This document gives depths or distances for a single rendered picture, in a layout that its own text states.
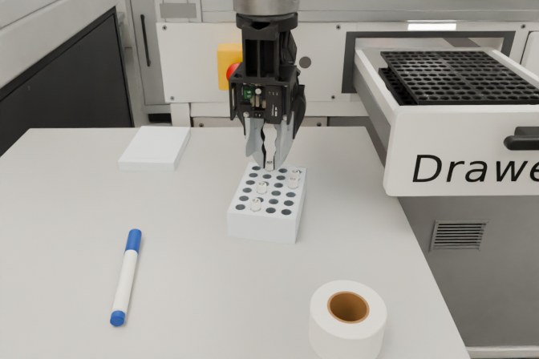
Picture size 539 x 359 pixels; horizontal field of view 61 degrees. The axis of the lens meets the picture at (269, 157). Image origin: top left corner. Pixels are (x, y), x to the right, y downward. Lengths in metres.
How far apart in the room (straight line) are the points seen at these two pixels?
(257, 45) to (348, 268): 0.27
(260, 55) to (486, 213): 0.73
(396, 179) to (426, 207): 0.50
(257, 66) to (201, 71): 0.34
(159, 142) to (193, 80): 0.14
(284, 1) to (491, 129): 0.27
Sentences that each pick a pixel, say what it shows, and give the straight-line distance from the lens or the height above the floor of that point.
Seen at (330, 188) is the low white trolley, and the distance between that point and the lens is 0.67.
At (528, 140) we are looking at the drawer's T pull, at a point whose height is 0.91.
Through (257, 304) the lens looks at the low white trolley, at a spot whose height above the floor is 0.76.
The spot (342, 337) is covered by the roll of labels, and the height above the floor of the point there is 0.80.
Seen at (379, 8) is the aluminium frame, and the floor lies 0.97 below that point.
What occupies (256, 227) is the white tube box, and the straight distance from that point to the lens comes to 0.56.
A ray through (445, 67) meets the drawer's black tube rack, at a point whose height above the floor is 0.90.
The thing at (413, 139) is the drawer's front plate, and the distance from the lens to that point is 0.53.
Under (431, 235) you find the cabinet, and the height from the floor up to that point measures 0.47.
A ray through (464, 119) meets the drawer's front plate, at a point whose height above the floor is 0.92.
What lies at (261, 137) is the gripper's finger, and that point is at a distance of 0.62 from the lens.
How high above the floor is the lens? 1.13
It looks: 29 degrees down
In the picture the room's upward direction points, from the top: straight up
